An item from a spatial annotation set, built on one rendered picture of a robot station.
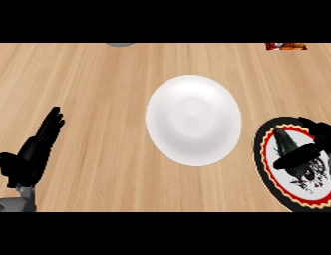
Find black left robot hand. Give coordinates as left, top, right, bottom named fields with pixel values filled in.
left=0, top=106, right=68, bottom=189

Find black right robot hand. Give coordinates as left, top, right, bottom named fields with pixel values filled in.
left=272, top=121, right=331, bottom=171

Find black red patterned plate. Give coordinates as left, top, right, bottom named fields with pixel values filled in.
left=253, top=116, right=331, bottom=213

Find white plate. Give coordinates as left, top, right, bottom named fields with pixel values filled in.
left=145, top=74, right=244, bottom=167

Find red orange object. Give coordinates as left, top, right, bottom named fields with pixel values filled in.
left=265, top=42, right=309, bottom=52

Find grey round object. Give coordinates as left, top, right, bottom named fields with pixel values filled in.
left=105, top=42, right=139, bottom=48

